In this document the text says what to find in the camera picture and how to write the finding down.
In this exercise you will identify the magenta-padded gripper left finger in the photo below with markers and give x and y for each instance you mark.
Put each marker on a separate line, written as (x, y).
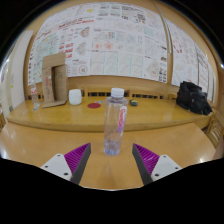
(77, 156)

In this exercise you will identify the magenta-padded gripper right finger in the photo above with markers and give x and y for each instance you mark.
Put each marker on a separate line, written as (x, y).
(146, 158)

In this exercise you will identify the clear plastic water bottle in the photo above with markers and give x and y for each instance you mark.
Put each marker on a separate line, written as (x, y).
(115, 126)

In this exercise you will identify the flat round red coaster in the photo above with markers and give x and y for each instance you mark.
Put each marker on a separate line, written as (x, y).
(94, 105)

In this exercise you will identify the white cup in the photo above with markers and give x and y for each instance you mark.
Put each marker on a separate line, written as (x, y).
(75, 97)

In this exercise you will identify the wooden slatted railing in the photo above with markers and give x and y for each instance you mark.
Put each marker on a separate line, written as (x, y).
(96, 94)

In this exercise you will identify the wooden chair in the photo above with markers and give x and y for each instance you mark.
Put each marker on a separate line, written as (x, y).
(215, 130)

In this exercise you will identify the small clear bottle red label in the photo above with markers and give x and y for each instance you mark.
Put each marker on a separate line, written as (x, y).
(34, 95)

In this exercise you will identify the black bag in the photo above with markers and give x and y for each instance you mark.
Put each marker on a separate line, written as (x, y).
(192, 98)

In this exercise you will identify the brown cardboard box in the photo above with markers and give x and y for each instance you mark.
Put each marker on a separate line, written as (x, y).
(60, 81)

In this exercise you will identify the paper wall posters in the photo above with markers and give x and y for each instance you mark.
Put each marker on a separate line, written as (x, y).
(116, 40)

